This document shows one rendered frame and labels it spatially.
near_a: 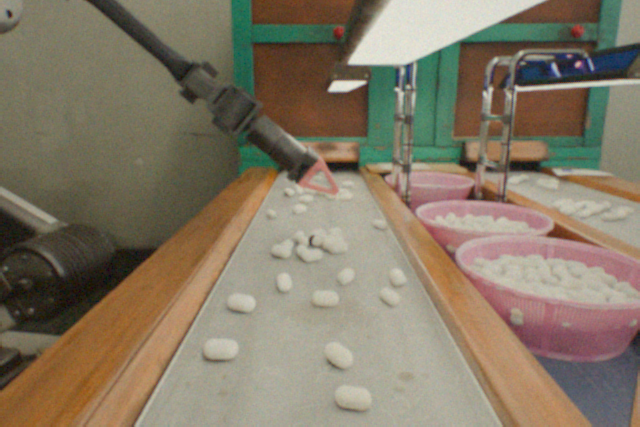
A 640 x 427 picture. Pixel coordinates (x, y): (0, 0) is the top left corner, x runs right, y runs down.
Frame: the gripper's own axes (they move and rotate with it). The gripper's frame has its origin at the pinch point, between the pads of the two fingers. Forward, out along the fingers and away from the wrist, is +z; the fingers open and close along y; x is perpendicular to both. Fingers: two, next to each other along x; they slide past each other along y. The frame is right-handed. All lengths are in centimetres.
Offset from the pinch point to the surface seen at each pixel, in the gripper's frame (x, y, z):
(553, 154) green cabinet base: -53, 78, 68
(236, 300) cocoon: 14.9, -32.0, -5.8
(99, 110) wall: 70, 177, -107
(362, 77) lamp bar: -19.8, 1.4, -9.5
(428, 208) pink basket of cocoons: -8.8, 14.2, 22.0
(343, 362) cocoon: 7.4, -44.6, 4.2
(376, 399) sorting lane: 6.6, -48.4, 7.1
